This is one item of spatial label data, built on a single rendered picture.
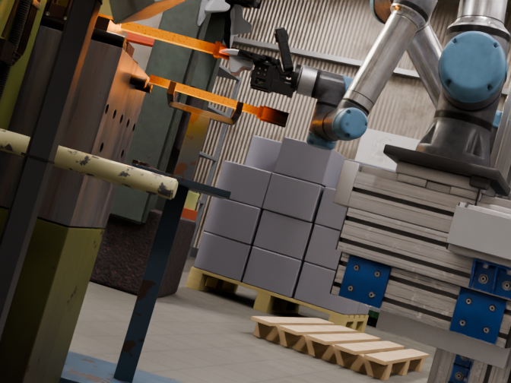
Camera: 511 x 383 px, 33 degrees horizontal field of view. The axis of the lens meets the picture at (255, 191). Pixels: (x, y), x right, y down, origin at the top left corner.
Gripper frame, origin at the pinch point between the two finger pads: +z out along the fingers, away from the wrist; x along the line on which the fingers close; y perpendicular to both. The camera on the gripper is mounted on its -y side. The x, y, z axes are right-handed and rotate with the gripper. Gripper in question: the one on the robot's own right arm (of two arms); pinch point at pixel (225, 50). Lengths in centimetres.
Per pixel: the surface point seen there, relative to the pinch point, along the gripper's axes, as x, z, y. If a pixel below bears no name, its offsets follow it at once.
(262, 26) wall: 857, 82, -204
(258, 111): 40.2, -9.0, 7.7
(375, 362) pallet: 232, -87, 93
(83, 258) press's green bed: 7, 22, 62
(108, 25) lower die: -12.4, 27.7, 3.8
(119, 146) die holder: 9.9, 21.9, 30.5
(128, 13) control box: -53, 13, 8
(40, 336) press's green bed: -13, 22, 81
